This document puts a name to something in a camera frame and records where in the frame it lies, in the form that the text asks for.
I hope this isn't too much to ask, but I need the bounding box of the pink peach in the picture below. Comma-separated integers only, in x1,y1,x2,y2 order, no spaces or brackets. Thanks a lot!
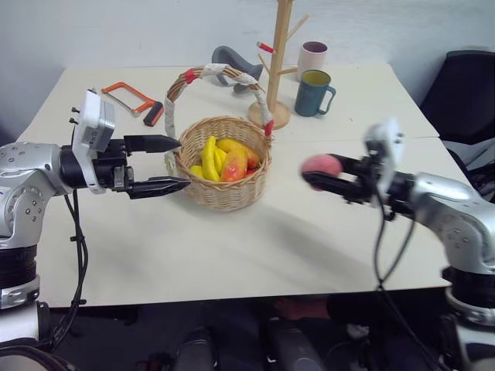
300,153,343,192

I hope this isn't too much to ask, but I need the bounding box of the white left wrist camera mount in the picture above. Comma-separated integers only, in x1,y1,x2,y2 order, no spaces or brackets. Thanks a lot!
70,89,118,195

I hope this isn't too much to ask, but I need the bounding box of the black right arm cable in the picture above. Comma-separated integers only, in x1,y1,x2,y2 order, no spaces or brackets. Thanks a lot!
372,184,467,371

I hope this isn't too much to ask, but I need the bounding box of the black chair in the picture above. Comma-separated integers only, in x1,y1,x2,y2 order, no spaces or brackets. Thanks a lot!
418,47,495,145

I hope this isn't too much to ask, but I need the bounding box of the white robot body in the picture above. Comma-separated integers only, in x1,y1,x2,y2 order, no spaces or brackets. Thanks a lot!
0,300,44,345

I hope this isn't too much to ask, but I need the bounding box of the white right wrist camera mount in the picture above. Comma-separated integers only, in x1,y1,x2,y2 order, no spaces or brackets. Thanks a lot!
362,117,404,194

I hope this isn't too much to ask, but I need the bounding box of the wooden mug tree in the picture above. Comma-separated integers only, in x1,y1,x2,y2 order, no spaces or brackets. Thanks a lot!
247,0,311,131

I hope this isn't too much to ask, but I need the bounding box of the reddish brown object under table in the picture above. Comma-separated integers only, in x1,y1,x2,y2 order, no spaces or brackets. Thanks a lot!
273,296,330,322

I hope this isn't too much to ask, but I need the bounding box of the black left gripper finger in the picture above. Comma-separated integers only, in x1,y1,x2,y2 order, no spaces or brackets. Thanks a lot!
123,134,183,155
127,175,192,200

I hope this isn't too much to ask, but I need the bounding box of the teal mug yellow inside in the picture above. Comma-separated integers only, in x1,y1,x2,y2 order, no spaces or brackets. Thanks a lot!
294,69,337,118

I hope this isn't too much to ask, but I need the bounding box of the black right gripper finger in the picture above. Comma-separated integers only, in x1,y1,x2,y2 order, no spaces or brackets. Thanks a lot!
301,172,360,196
328,153,367,173

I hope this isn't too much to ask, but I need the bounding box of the yellow banana bunch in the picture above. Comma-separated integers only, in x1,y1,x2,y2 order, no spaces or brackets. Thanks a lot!
200,135,230,181

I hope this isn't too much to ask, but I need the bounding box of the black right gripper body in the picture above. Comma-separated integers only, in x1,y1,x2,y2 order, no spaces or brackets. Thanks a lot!
341,154,392,208

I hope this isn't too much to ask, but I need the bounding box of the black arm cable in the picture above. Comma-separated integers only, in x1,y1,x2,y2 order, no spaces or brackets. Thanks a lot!
372,184,467,371
49,188,89,351

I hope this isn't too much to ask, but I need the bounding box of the pink mug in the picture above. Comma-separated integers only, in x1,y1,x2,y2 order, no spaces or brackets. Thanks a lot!
297,40,329,83

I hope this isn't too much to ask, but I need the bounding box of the yellow red mango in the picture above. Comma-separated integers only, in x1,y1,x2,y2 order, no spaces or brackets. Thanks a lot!
220,148,249,183
215,138,261,169

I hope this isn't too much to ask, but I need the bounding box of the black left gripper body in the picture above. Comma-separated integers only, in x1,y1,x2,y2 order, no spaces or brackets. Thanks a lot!
92,138,137,192

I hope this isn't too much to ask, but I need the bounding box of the grey curved stand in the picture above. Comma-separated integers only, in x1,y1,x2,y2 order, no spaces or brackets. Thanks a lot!
211,45,265,94

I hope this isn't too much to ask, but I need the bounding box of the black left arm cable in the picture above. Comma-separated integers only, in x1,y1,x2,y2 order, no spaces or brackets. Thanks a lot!
49,188,89,351

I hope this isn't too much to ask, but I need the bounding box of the orange hacksaw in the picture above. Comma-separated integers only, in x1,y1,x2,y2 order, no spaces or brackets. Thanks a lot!
101,81,166,128

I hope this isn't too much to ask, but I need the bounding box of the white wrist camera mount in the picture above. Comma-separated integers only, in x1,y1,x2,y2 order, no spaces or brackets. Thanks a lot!
70,89,118,195
362,117,404,194

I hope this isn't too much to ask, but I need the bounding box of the dark rounded shape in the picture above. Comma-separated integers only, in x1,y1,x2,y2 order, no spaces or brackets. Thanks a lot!
174,327,218,371

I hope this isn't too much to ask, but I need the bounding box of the wicker basket with handle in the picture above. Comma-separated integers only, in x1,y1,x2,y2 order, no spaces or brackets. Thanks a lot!
163,63,277,212

